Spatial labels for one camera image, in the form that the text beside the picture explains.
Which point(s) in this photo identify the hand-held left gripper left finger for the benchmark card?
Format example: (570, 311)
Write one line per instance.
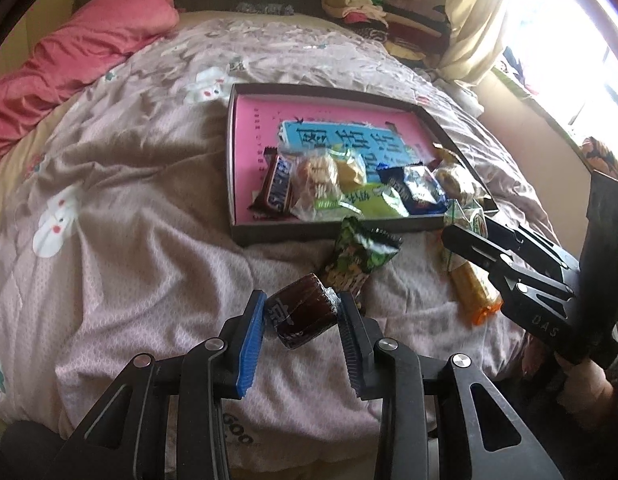
(249, 350)

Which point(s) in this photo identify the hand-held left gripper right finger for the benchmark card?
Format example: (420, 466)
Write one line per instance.
(354, 355)

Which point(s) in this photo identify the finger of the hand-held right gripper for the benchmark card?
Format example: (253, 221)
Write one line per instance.
(534, 245)
(484, 255)

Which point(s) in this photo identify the green clear snack packet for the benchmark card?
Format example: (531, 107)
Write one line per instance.
(464, 215)

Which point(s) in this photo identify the dark brown cake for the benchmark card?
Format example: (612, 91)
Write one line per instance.
(301, 310)

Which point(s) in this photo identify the blue cookie packet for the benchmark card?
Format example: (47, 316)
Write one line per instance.
(419, 190)

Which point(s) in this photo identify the grey cardboard tray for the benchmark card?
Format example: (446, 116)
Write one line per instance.
(289, 232)

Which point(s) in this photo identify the person's right hand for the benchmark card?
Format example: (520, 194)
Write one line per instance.
(584, 382)

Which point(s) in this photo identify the orange cracker packet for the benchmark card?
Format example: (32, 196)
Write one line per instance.
(471, 285)

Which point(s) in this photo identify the round cracker packet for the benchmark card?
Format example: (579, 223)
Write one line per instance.
(454, 180)

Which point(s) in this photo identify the dark green candy packet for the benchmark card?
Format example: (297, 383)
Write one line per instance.
(359, 250)

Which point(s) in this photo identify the light green snack packet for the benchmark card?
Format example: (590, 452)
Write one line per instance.
(374, 202)

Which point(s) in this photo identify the small yellow cake packet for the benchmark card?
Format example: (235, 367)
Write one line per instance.
(351, 172)

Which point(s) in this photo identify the floral duvet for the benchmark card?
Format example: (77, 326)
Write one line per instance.
(139, 235)

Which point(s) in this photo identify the brown chocolate bar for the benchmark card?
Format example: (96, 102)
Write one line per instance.
(274, 185)

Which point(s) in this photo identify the clear wrapped pastry packet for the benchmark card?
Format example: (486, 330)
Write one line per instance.
(316, 175)

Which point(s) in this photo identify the window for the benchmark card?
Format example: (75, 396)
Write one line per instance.
(564, 35)

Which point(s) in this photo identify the cream curtain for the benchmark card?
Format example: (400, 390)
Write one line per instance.
(474, 20)

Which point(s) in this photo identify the pile of folded clothes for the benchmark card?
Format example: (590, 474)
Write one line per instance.
(389, 15)

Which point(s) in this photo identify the cream bed sheet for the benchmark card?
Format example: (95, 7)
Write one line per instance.
(9, 165)

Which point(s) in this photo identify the dark patterned cloth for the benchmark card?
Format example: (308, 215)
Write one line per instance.
(264, 8)

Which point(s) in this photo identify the pink pillow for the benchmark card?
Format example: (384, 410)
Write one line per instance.
(79, 60)

